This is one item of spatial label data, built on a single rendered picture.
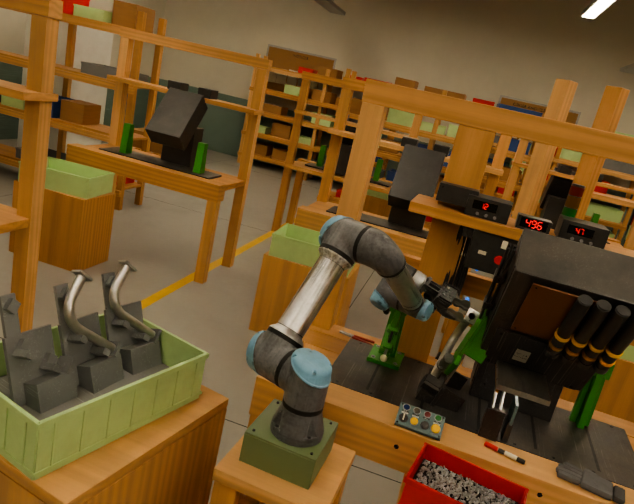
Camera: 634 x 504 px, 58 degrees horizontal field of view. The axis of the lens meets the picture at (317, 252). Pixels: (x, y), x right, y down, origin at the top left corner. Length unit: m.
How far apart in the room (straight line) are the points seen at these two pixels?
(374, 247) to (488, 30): 10.51
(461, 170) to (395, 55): 9.85
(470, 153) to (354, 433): 1.11
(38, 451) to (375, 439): 0.99
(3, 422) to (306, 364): 0.79
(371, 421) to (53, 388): 0.97
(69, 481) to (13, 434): 0.18
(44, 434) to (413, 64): 10.99
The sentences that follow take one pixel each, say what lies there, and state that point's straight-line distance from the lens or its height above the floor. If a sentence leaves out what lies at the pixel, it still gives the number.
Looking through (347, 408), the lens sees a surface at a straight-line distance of 1.95.
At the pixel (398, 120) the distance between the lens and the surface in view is 8.91.
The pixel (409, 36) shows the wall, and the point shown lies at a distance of 12.08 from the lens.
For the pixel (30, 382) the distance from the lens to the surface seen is 1.84.
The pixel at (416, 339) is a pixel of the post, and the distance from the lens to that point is 2.45.
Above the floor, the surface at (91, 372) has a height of 0.91.
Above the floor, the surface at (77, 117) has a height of 0.92.
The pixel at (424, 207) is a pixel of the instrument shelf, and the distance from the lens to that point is 2.19.
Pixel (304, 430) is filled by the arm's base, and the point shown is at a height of 0.99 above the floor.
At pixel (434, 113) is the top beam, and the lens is 2.29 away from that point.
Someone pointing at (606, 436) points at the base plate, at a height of 0.90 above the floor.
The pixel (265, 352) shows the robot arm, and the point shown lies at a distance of 1.64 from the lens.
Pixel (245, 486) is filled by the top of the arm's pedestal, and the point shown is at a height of 0.84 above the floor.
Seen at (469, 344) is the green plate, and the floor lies 1.16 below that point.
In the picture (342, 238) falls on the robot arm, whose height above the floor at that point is 1.47.
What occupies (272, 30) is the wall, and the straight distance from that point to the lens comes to 12.73.
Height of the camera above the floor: 1.87
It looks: 16 degrees down
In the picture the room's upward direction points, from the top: 13 degrees clockwise
